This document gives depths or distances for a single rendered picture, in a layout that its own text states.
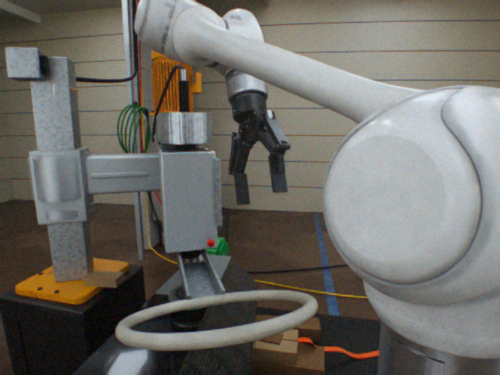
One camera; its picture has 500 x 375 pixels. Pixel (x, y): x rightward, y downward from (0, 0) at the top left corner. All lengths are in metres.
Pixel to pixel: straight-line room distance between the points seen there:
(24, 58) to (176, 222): 1.14
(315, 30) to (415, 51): 1.79
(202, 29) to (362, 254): 0.47
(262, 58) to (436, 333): 0.42
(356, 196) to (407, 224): 0.03
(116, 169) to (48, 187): 0.36
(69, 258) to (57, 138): 0.70
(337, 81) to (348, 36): 5.89
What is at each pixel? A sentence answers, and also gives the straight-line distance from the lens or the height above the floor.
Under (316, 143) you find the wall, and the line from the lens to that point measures 6.14.
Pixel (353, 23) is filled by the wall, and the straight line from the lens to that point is 6.44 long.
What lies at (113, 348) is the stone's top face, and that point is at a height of 0.87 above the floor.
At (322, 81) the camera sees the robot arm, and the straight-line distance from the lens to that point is 0.50.
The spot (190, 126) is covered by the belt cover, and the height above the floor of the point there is 1.68.
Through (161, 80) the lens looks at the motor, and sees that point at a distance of 1.94.
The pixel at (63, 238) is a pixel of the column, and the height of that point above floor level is 1.05.
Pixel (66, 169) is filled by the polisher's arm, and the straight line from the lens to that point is 1.93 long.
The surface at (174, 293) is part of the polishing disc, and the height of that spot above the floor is 0.92.
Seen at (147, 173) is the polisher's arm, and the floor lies 1.41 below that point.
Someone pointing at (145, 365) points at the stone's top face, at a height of 0.87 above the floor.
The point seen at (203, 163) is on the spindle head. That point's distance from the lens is 1.28.
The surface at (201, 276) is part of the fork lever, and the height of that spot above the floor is 1.12.
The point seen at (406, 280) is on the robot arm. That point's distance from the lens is 0.19.
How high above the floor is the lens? 1.69
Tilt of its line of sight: 11 degrees down
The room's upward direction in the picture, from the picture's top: straight up
